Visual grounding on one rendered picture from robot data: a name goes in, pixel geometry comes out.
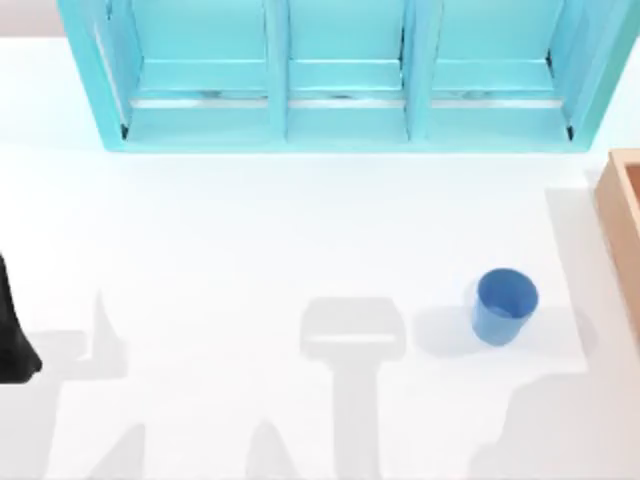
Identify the light blue rack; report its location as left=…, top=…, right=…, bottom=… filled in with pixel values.
left=55, top=0, right=640, bottom=154

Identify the blue cup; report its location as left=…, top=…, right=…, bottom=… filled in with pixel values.
left=471, top=268, right=540, bottom=347

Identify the salmon-coloured shallow box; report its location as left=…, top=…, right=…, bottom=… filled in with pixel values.
left=595, top=148, right=640, bottom=348

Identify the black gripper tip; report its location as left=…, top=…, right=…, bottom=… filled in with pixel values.
left=0, top=253, right=43, bottom=386

